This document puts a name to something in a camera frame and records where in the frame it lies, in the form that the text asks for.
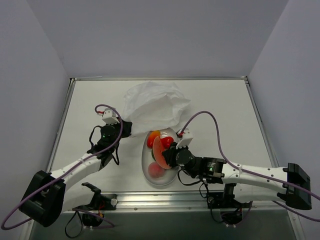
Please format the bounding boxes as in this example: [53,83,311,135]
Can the pink fake fruit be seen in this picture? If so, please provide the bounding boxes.
[148,162,165,179]

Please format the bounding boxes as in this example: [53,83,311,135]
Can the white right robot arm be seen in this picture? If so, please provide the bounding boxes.
[153,147,312,210]

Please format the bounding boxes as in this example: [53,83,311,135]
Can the white plastic bag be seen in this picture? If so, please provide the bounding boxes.
[121,81,191,136]

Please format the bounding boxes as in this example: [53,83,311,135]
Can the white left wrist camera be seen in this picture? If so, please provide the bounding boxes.
[102,108,120,125]

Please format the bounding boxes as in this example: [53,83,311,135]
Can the aluminium front rail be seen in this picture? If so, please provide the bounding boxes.
[24,188,299,214]

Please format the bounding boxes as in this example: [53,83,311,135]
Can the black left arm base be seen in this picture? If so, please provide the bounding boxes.
[75,182,118,230]

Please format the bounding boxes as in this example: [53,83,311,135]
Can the fake watermelon slice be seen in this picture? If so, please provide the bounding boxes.
[152,136,172,170]

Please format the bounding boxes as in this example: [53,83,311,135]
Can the white oval plate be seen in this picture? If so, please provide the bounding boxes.
[141,128,179,187]

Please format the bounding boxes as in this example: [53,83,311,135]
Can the green fake lime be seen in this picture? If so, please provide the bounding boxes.
[151,150,156,160]

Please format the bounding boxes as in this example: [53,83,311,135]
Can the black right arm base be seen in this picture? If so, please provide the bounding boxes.
[205,183,253,228]

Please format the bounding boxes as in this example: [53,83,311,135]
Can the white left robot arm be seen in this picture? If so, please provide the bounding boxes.
[18,117,133,227]

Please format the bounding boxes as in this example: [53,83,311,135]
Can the red fake fruit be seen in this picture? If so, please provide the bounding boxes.
[160,136,174,149]

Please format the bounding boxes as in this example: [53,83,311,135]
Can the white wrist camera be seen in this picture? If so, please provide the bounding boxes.
[102,108,120,125]
[175,128,194,150]

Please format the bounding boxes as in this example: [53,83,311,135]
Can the red orange fake mango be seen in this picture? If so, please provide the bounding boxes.
[146,130,161,149]

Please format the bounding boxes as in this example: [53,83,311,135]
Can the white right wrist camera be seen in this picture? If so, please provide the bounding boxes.
[175,128,194,150]

